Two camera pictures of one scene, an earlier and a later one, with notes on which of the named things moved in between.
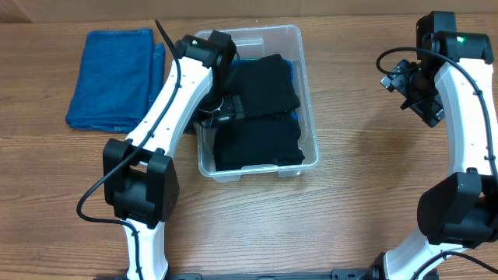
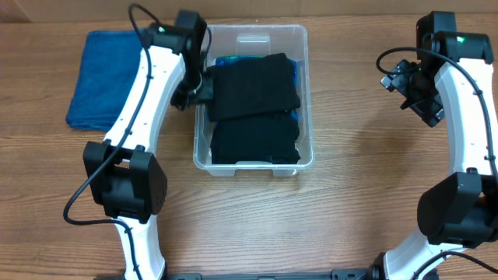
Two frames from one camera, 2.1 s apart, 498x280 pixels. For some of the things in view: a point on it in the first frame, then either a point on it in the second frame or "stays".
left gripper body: (219, 106) to (196, 89)
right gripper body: (422, 110) stays
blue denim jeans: (121, 74) stays
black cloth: (262, 85) stays
